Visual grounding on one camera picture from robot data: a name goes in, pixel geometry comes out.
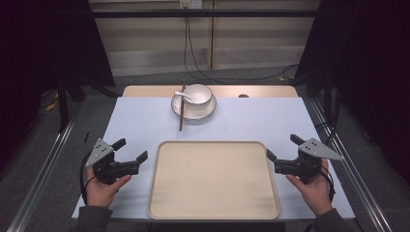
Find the person's right hand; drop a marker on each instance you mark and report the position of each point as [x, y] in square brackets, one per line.
[316, 193]

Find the light blue table mat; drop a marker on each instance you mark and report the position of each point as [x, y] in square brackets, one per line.
[245, 122]

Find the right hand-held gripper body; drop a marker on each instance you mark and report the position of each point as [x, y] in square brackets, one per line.
[304, 167]

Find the white ceramic spoon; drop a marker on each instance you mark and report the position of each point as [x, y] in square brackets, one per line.
[182, 94]

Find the brown wooden chopsticks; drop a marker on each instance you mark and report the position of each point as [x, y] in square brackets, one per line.
[181, 116]

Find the white plate with dark rim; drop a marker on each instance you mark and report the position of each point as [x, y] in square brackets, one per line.
[196, 111]

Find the black horizontal frame bar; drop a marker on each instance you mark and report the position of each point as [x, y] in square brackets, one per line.
[206, 13]

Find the small black pen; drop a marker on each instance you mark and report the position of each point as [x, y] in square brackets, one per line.
[86, 137]

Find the black curtain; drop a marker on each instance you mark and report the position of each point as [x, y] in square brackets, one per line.
[38, 64]
[370, 71]

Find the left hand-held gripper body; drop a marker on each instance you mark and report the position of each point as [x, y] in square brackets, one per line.
[108, 167]

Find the white wall socket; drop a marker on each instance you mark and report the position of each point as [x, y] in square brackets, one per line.
[190, 3]

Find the aluminium frame rail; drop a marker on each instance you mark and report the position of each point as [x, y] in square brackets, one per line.
[42, 174]
[354, 174]

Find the beige rectangular tray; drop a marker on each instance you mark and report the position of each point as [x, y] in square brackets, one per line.
[212, 180]

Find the white bowl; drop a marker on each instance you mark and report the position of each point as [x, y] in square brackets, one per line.
[199, 93]

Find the wooden table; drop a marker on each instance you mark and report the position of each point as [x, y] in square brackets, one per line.
[267, 91]

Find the person's left hand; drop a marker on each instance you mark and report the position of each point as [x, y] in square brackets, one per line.
[100, 193]

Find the black metal stand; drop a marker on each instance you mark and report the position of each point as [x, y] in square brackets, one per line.
[328, 96]
[63, 103]

